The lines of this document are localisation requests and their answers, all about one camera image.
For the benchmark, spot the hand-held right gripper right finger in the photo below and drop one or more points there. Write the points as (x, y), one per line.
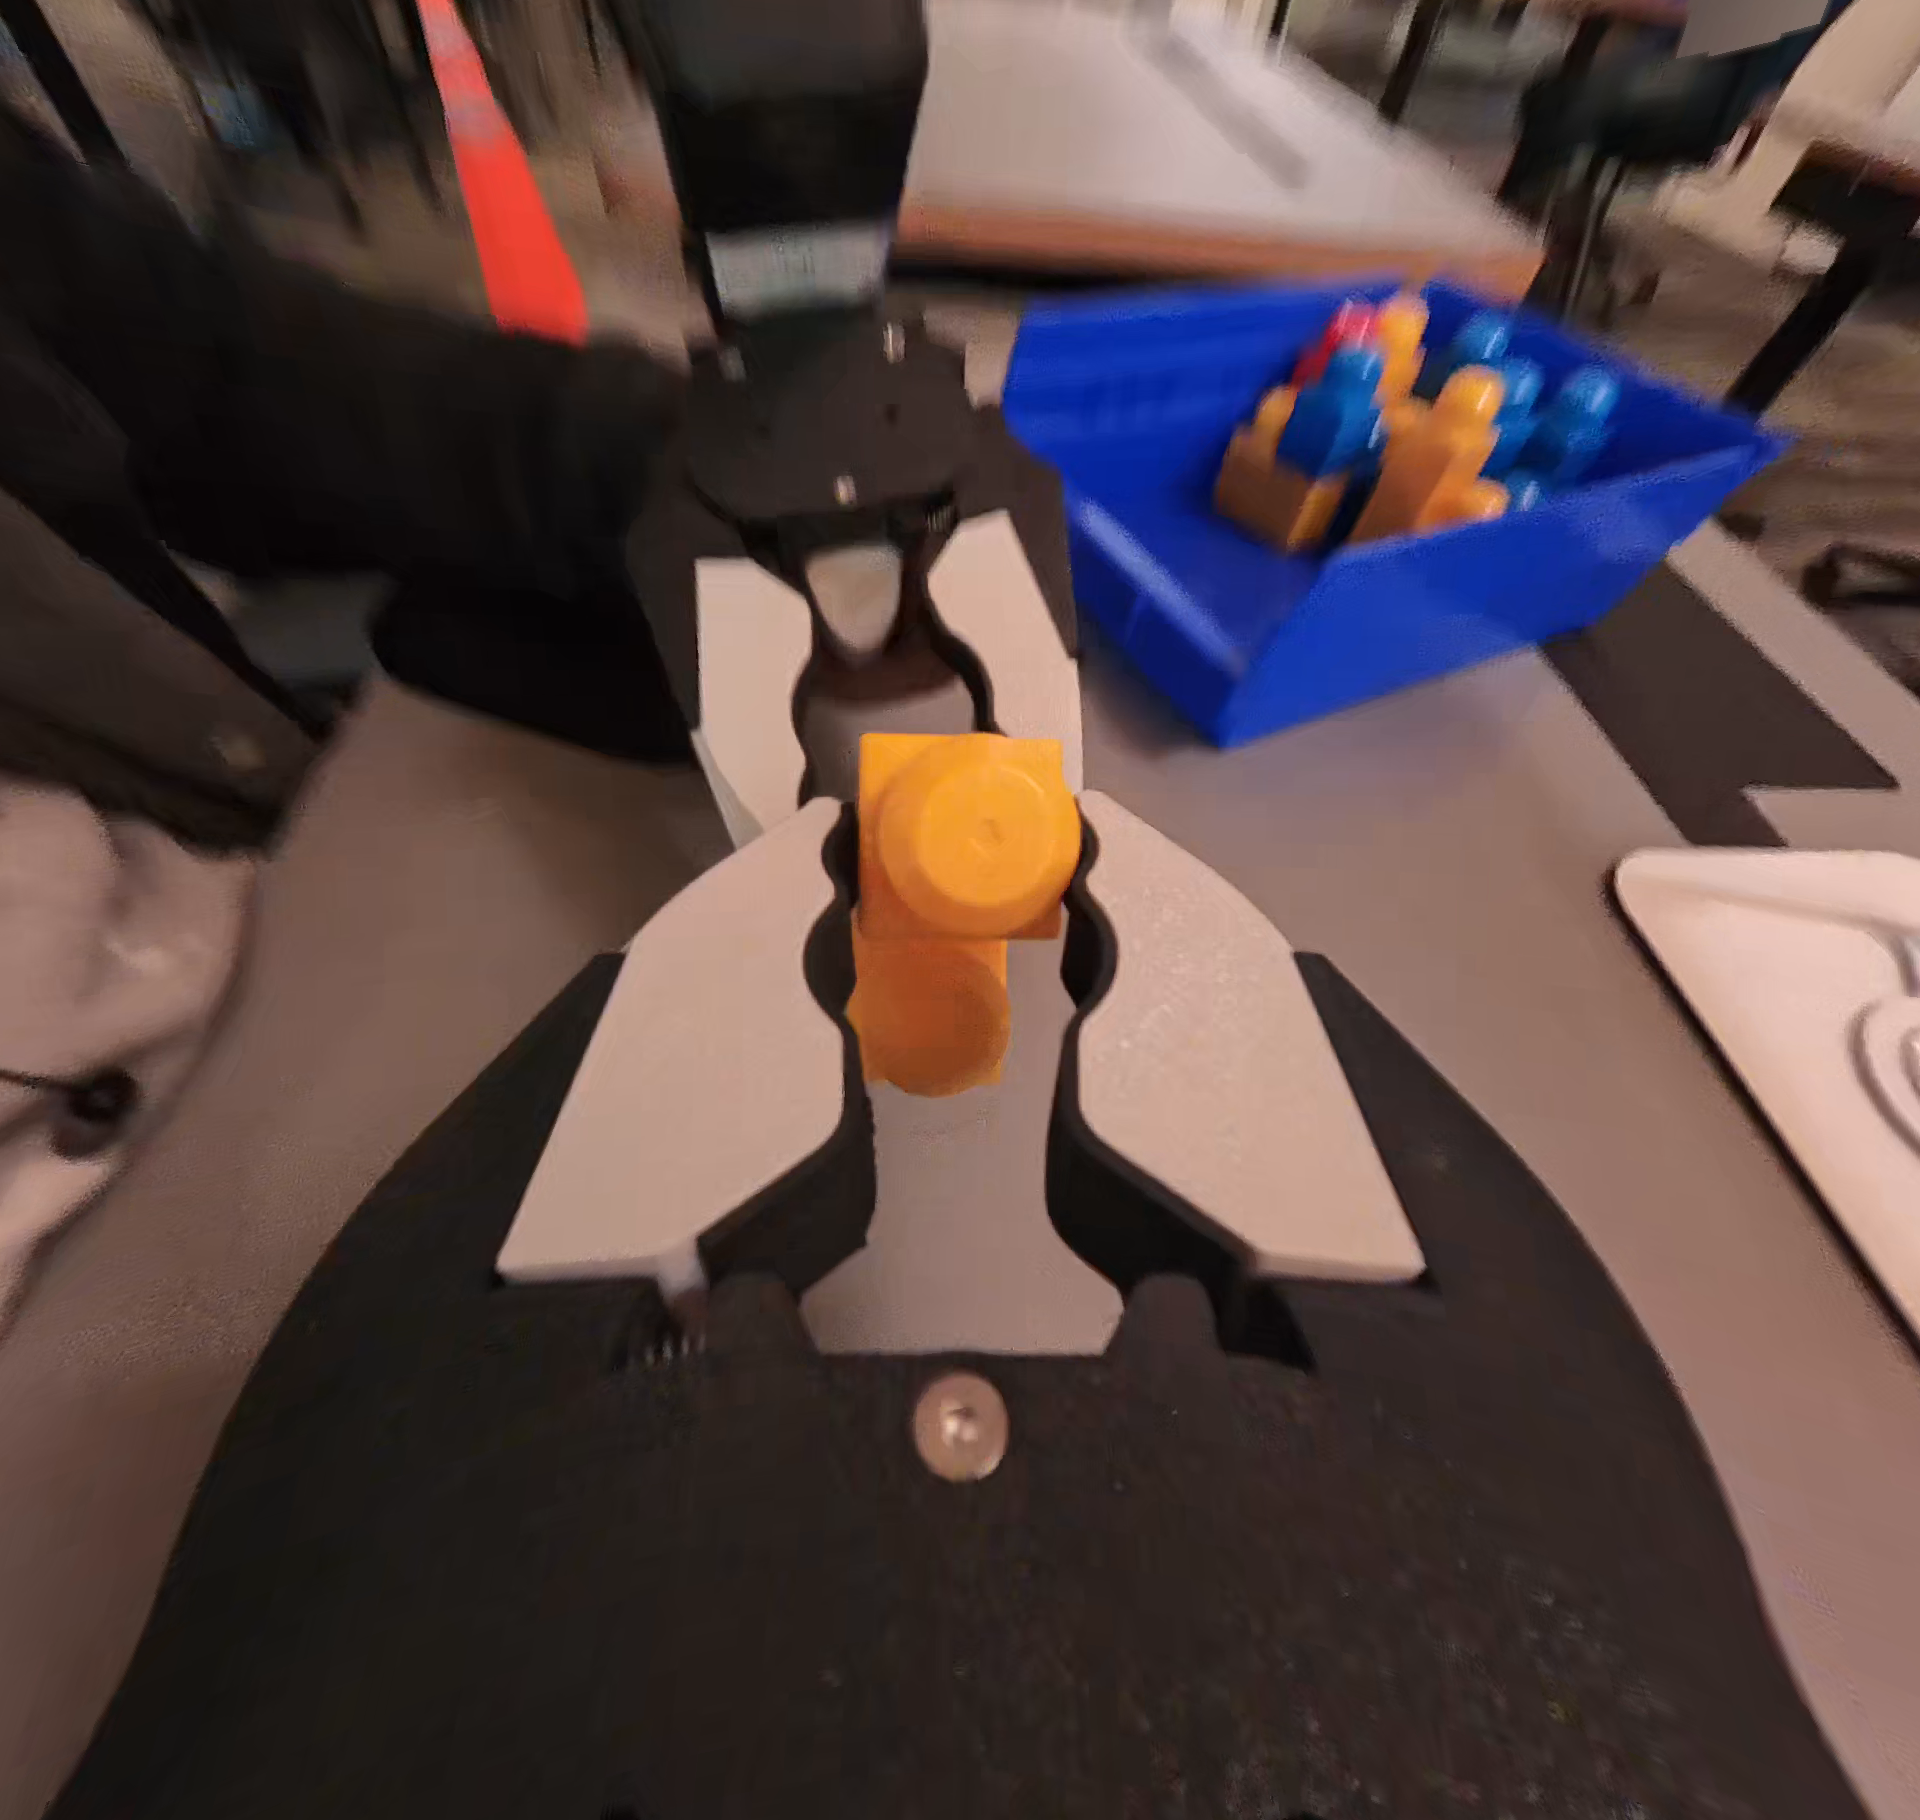
(1230, 1084)

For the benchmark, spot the white display stand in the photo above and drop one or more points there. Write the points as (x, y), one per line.
(1771, 981)

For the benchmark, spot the orange traffic cone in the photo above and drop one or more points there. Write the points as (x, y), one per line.
(502, 200)

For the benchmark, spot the person's left forearm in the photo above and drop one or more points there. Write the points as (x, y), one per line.
(374, 455)

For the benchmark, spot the grey desk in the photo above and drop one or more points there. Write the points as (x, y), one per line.
(1141, 140)

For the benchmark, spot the grey sweatshirt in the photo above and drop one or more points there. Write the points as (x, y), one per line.
(91, 950)

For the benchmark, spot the blue plastic bin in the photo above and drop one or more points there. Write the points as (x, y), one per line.
(1410, 621)

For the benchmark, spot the black fleece jacket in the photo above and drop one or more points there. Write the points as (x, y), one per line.
(120, 681)

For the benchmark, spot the pile of colourful mega blocks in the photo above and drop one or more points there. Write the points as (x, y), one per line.
(1425, 455)

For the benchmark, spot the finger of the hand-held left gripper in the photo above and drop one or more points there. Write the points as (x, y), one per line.
(743, 695)
(1029, 635)

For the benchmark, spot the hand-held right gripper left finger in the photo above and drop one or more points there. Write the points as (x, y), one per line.
(704, 1084)

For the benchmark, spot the orange mega block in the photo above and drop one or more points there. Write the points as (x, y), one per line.
(969, 845)

